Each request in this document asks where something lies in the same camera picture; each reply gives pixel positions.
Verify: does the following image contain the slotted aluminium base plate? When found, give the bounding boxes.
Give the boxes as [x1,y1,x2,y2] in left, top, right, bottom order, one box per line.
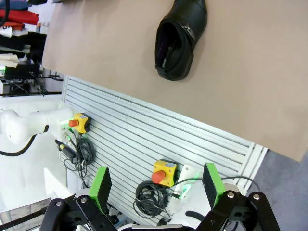
[59,75,269,227]

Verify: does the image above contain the black power adapter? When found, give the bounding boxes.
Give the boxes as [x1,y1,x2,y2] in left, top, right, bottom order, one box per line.
[54,139,78,162]

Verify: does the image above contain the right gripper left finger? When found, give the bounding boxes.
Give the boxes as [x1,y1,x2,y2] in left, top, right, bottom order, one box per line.
[42,166,114,231]

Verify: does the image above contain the yellow emergency stop button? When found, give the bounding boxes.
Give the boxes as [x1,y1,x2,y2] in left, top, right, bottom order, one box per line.
[151,159,178,188]
[68,112,91,134]

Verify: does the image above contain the black smooth buckle shoe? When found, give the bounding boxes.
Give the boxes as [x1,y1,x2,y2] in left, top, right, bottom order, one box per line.
[154,0,208,82]

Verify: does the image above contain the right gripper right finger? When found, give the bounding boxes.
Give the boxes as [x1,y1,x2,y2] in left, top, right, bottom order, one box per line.
[196,163,281,231]

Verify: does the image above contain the pile of folded clothes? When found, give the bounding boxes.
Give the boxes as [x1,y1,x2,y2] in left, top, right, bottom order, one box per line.
[0,0,52,73]

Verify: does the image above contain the coiled black cable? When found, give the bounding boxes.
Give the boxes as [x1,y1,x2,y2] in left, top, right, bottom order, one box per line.
[64,133,97,183]
[135,180,174,219]

